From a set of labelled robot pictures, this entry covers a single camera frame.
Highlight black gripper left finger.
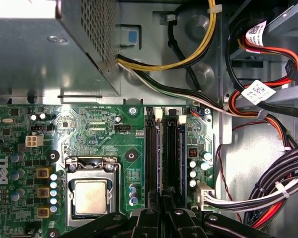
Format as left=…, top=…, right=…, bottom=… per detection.
left=61, top=189, right=162, bottom=238

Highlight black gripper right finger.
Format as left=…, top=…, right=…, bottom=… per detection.
left=162, top=188, right=276, bottom=238

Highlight black RAM slot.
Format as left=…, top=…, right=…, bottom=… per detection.
left=165, top=108, right=180, bottom=191
left=145, top=107, right=156, bottom=193

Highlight white board power connector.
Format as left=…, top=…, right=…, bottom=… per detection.
left=195, top=182, right=216, bottom=211

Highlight silver CPU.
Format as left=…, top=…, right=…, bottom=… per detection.
left=74, top=179, right=109, bottom=215

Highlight metal socket cover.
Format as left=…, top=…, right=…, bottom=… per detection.
left=66, top=170, right=117, bottom=228

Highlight green motherboard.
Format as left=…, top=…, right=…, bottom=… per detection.
left=0, top=104, right=216, bottom=238

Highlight blue release tab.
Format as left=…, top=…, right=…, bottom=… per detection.
left=119, top=24, right=142, bottom=48

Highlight black PC case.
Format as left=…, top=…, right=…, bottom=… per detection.
left=0, top=0, right=298, bottom=238

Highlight grey power supply unit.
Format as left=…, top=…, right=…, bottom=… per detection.
left=0, top=0, right=122, bottom=105

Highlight metal drive cage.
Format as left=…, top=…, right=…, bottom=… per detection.
left=228, top=0, right=298, bottom=110

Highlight wire locking lever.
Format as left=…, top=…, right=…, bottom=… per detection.
left=67, top=158, right=121, bottom=214

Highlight thick black white wire bundle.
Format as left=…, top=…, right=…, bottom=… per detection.
left=203, top=143, right=298, bottom=231

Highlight black flat cable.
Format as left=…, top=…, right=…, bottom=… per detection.
left=227, top=22, right=298, bottom=118

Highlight yellow black wire bundle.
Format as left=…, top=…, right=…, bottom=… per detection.
left=116, top=0, right=218, bottom=72

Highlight thin black cable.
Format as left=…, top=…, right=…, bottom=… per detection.
left=167, top=14, right=203, bottom=92

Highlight red orange drive wires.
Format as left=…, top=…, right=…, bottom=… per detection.
left=224, top=21, right=298, bottom=149

